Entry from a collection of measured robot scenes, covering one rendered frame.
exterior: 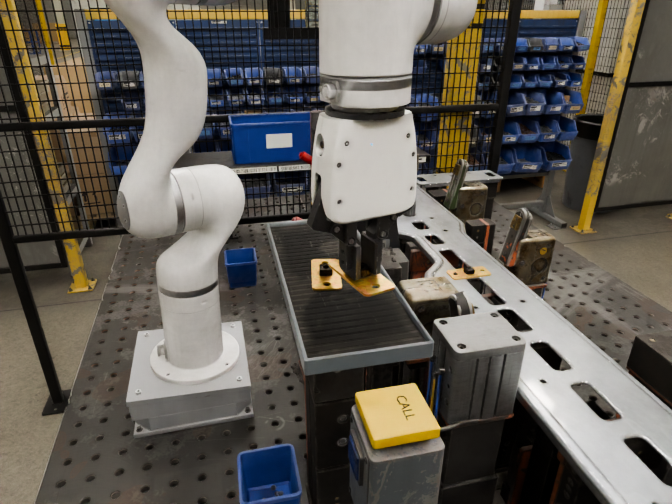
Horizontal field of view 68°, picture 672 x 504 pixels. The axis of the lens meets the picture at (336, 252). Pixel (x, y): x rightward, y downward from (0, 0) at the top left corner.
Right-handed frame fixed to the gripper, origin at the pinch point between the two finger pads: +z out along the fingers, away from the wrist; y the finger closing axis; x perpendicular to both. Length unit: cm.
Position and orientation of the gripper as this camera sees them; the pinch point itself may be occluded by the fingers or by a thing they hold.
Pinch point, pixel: (360, 255)
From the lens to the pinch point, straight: 53.3
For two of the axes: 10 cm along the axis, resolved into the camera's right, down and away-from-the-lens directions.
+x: -4.8, -3.8, 7.9
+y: 8.8, -2.1, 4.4
